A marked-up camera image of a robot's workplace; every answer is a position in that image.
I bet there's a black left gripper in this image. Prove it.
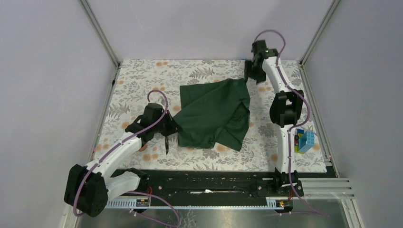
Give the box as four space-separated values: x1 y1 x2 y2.
153 109 182 136

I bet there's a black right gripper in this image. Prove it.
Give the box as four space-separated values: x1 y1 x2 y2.
242 59 266 85

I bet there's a dark green cloth napkin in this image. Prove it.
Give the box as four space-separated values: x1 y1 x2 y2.
174 78 250 151

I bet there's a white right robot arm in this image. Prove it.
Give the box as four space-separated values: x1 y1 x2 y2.
244 40 304 198

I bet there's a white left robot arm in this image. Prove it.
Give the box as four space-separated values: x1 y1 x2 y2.
64 103 179 217

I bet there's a black table knife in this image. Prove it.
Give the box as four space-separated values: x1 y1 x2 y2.
165 136 169 155

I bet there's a copper spoon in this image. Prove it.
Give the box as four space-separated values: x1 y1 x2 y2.
138 144 148 152

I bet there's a floral patterned table mat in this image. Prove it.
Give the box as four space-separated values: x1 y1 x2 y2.
93 59 328 173

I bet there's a colourful toy block stack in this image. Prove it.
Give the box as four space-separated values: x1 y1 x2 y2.
294 129 315 154

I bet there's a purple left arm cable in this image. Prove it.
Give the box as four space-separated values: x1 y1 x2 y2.
73 89 169 218

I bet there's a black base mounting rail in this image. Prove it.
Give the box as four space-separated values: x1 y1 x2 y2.
108 168 305 209

